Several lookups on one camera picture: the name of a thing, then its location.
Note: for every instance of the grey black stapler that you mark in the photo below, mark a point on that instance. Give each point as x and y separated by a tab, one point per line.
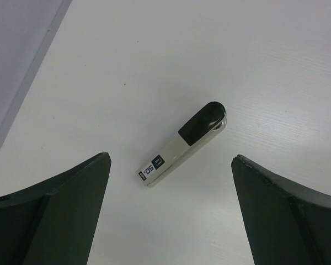
201	128

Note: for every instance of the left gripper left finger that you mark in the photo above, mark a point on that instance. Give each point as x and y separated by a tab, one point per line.
54	221

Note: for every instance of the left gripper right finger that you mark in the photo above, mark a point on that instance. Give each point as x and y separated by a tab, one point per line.
285	222

